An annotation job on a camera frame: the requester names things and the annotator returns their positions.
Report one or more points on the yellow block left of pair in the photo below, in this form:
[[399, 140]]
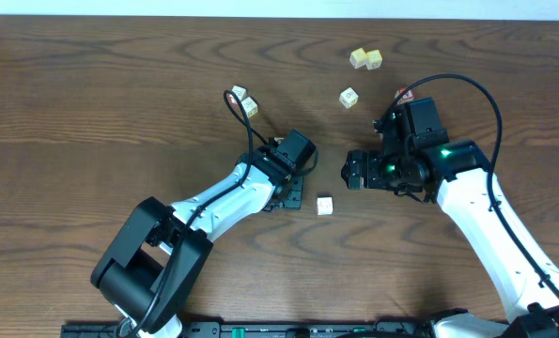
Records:
[[358, 58]]

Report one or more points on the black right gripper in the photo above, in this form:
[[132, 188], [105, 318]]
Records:
[[374, 177]]

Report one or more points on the yellow block of pair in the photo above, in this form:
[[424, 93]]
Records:
[[358, 58], [374, 59]]

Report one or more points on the yellow block right of pair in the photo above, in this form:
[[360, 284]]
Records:
[[374, 59]]

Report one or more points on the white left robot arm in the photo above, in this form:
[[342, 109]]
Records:
[[152, 264]]

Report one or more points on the cream block with faint drawing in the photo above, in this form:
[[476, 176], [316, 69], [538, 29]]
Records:
[[348, 97]]

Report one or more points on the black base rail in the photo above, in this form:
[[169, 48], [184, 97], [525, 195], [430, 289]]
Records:
[[298, 330]]

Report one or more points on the cream block with umbrella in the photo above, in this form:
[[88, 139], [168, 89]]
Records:
[[249, 106]]

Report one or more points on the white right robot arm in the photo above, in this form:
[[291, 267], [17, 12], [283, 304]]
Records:
[[526, 280]]

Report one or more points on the white block with faint print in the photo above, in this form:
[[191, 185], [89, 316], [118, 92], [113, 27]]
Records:
[[325, 206]]

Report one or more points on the red letter block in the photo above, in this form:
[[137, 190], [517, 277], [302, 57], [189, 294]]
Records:
[[404, 96]]

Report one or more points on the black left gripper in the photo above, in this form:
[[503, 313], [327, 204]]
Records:
[[291, 200]]

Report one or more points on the white block red number three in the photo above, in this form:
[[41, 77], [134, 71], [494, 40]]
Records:
[[240, 94]]

